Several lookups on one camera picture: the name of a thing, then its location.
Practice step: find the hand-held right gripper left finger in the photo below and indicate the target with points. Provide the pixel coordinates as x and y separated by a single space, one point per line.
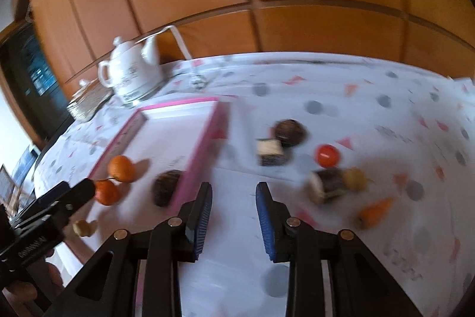
202 218

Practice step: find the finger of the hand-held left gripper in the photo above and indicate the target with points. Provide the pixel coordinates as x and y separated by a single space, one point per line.
79 192
54 192

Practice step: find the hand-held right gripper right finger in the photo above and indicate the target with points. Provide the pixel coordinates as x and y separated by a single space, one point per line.
264 218

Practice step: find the orange tangerine with stem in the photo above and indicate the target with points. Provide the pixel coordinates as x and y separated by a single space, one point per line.
108 193

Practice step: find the dark sugarcane piece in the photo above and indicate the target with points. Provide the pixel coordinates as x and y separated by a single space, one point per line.
326 186
272 152

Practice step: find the red tomato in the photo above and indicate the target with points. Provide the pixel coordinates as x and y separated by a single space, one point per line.
327 156

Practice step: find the dark brown wrinkled fruit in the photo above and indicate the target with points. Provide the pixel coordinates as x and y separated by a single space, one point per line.
167 187
290 132

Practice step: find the pink rimmed white tray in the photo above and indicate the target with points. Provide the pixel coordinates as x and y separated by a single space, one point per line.
178 131

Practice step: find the small yellow-brown longan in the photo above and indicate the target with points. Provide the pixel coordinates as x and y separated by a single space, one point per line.
81 228
357 179

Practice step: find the small orange carrot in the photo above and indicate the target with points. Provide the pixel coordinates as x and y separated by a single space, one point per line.
374 213

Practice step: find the person's left hand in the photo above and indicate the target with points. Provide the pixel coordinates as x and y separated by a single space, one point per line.
18 296

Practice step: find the grey striped chair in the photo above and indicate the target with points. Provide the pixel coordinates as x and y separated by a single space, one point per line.
26 164

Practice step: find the woven tissue box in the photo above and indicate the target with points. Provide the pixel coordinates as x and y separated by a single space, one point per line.
87 101

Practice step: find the silver kettle base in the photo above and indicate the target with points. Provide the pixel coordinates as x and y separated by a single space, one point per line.
139 99

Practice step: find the dark glass-panelled door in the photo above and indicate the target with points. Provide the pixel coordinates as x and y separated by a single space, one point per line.
35 79

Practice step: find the white floral ceramic kettle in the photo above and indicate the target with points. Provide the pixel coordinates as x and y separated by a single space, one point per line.
130 70

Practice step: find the wooden frame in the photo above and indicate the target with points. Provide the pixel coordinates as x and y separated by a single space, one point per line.
5 185

